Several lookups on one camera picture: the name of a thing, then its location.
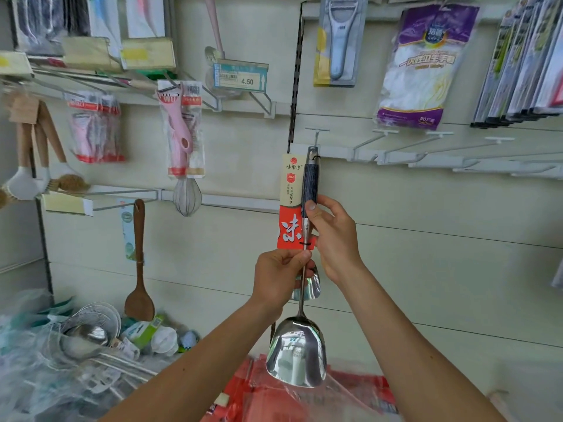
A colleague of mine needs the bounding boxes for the person's right hand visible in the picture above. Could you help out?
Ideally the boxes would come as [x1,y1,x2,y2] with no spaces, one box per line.
[303,195,366,291]

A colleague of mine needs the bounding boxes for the person's left hand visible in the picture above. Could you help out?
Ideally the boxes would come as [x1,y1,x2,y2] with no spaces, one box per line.
[250,247,316,322]

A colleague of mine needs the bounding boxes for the spatulas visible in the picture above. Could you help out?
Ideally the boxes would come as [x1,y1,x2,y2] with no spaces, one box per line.
[266,147,328,389]

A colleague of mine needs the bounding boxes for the person's left forearm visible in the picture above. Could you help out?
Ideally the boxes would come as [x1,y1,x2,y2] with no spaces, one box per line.
[101,303,283,422]

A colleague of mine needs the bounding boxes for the person's right forearm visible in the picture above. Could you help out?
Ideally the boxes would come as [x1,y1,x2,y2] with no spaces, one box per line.
[338,268,507,422]

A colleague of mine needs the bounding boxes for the red plastic wrapped packets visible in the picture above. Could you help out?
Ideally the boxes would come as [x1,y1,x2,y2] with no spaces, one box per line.
[201,351,401,422]

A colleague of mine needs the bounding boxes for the dark wooden spatula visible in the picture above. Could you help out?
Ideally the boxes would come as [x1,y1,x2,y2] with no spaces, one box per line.
[123,199,157,324]

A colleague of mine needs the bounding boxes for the white purple bag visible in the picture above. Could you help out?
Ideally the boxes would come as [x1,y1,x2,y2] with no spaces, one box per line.
[375,2,483,131]

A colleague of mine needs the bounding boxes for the white price label holder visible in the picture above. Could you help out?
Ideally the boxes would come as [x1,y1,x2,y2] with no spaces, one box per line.
[211,59,270,93]

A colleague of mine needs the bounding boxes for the large steel strainer ladle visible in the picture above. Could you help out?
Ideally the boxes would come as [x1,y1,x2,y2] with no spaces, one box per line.
[57,303,160,383]

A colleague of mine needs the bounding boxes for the blue yellow peeler packet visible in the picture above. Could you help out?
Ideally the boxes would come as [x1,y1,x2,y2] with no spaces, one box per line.
[314,0,371,89]

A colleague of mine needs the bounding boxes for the pale round hanging utensil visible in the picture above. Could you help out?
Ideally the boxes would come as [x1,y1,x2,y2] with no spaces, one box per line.
[201,0,228,65]

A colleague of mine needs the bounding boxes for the row of hanging flat packets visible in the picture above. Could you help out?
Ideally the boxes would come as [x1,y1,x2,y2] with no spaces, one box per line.
[472,0,563,130]

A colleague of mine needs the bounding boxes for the pile of plastic wrapped utensils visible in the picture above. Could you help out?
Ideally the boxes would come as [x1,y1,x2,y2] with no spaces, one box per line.
[0,290,208,422]

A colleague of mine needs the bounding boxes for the wooden dish brushes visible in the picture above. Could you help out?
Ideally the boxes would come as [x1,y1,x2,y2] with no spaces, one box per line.
[4,94,47,201]

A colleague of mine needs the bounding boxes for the white green utensil packet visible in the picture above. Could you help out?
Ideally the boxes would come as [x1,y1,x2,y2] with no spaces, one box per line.
[83,0,124,40]
[123,0,168,39]

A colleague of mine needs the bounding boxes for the yellow price tag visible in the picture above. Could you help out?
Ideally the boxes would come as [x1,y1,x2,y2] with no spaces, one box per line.
[0,50,35,78]

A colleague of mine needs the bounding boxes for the black utensil packet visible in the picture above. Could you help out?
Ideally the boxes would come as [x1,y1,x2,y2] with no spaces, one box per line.
[11,0,70,56]

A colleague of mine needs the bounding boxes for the black wall divider strip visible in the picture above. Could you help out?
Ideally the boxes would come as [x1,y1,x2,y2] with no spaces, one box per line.
[286,0,307,155]

